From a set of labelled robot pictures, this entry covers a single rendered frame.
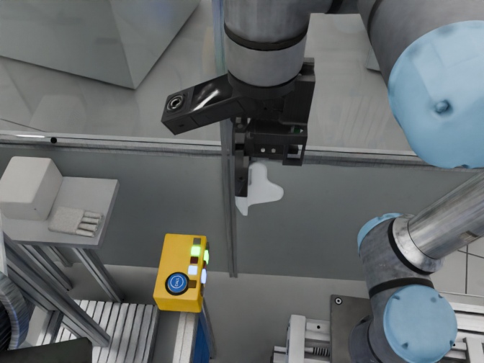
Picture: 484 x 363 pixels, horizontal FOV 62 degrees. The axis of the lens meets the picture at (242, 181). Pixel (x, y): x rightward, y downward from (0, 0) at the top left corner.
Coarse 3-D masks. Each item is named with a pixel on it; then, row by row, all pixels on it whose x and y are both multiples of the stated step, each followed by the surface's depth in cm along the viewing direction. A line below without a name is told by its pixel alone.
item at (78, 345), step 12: (24, 348) 71; (36, 348) 71; (48, 348) 71; (60, 348) 71; (72, 348) 71; (84, 348) 70; (0, 360) 70; (12, 360) 70; (24, 360) 70; (36, 360) 70; (48, 360) 70; (60, 360) 70; (72, 360) 70; (84, 360) 70
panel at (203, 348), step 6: (198, 324) 128; (198, 330) 128; (198, 336) 129; (204, 336) 146; (198, 342) 130; (204, 342) 147; (198, 348) 131; (204, 348) 148; (198, 354) 132; (204, 354) 149; (198, 360) 133; (204, 360) 150
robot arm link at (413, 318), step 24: (384, 288) 72; (408, 288) 68; (432, 288) 68; (384, 312) 68; (408, 312) 66; (432, 312) 66; (384, 336) 69; (408, 336) 65; (432, 336) 65; (456, 336) 65; (384, 360) 73; (408, 360) 67; (432, 360) 66
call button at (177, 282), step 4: (172, 276) 89; (176, 276) 89; (180, 276) 89; (172, 280) 89; (176, 280) 89; (180, 280) 89; (184, 280) 89; (168, 284) 89; (172, 284) 88; (176, 284) 88; (180, 284) 88; (184, 284) 88; (172, 288) 88; (176, 288) 88; (180, 288) 88
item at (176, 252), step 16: (176, 240) 96; (192, 240) 96; (176, 256) 93; (160, 272) 91; (176, 272) 91; (160, 288) 89; (192, 288) 89; (160, 304) 91; (176, 304) 90; (192, 304) 90
